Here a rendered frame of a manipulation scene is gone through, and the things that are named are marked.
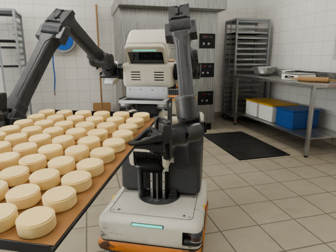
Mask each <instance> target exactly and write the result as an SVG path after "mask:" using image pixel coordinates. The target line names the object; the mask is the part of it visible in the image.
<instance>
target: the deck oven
mask: <svg viewBox="0 0 336 252"><path fill-rule="evenodd" d="M184 4H189V11H190V20H194V19H196V20H195V21H196V29H197V37H198V38H197V39H195V40H191V43H190V46H191V48H192V50H197V55H198V63H199V64H201V75H200V79H196V82H195V84H194V86H193V87H194V94H195V95H196V103H197V105H198V108H199V112H202V113H203V114H204V121H205V123H206V130H211V123H214V120H215V93H216V67H217V40H218V13H219V12H221V11H224V10H226V9H227V0H114V1H113V3H112V5H111V16H112V17H113V32H114V57H115V61H117V62H118V63H122V64H124V63H126V62H127V61H128V58H127V55H126V52H125V46H126V42H127V39H128V35H129V33H130V31H132V30H164V29H165V24H168V23H169V7H170V6H178V7H179V6H180V5H184ZM169 59H175V60H176V49H175V46H174V44H173V43H170V54H169ZM124 96H126V97H127V87H126V86H125V85H124V80H123V79H119V81H118V82H117V83H116V105H117V112H119V98H122V97H124Z"/></svg>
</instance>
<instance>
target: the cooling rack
mask: <svg viewBox="0 0 336 252"><path fill-rule="evenodd" d="M239 21H270V19H264V18H234V19H231V20H227V21H225V36H224V59H223V82H222V105H221V112H222V113H224V116H225V117H227V115H228V116H230V117H234V102H235V83H236V78H235V77H233V89H232V108H231V110H228V94H229V73H230V52H231V32H232V23H236V30H235V50H234V69H233V75H236V64H237V45H238V27H239V24H256V23H253V22H239ZM226 23H231V25H230V46H229V67H228V88H227V109H226V111H224V108H223V105H224V103H223V101H224V98H223V97H224V93H223V92H225V89H223V87H225V84H224V83H225V79H224V78H225V74H224V73H225V71H226V70H224V68H226V65H224V63H226V60H225V59H226V55H225V54H226V50H225V49H226V48H227V45H225V44H226V43H227V40H225V39H226V38H227V35H226V33H227V30H226V28H227V26H228V25H227V24H226ZM237 112H245V110H240V111H237ZM238 117H244V116H243V115H240V114H238V113H237V117H236V118H237V119H238Z"/></svg>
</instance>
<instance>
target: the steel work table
mask: <svg viewBox="0 0 336 252"><path fill-rule="evenodd" d="M277 70H289V69H276V71H275V72H274V74H272V75H269V76H259V75H257V74H240V75H233V77H234V78H236V80H235V99H234V117H233V124H234V125H236V123H237V114H239V115H242V116H245V117H247V118H250V119H253V120H255V121H258V122H261V123H263V124H266V125H269V126H271V127H274V128H277V129H279V130H282V131H285V132H287V133H290V134H293V135H295V136H298V137H301V138H303V139H305V144H304V153H303V155H304V157H305V158H308V156H309V148H310V140H317V139H328V138H336V131H333V130H330V129H327V128H323V127H320V126H318V127H315V128H312V123H313V114H314V106H315V97H316V89H317V88H336V82H329V83H324V82H307V81H297V80H287V79H282V77H281V76H279V74H278V71H277ZM294 71H296V73H312V74H315V75H316V77H322V78H329V79H330V80H336V72H320V71H304V70H294ZM239 78H242V79H249V80H256V81H263V82H267V83H266V96H265V98H268V97H269V91H270V82H271V83H278V84H285V85H292V86H300V87H307V88H311V91H310V100H309V109H308V118H307V127H306V128H303V129H289V128H286V127H283V126H280V125H277V124H276V123H275V122H269V121H266V120H263V119H261V118H259V117H255V116H252V115H249V114H247V113H246V112H245V111H244V112H237V108H238V90H239Z"/></svg>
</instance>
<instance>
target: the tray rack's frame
mask: <svg viewBox="0 0 336 252"><path fill-rule="evenodd" d="M11 13H12V14H11ZM16 15H18V16H19V17H21V16H22V15H21V14H20V13H19V12H18V11H17V10H15V9H14V8H0V16H5V17H13V24H14V33H15V41H16V50H17V58H18V67H19V76H21V74H22V66H21V58H20V49H19V40H18V31H17V23H16ZM0 66H1V74H2V82H3V89H4V93H7V90H6V83H5V75H4V67H3V59H2V51H1V44H0Z"/></svg>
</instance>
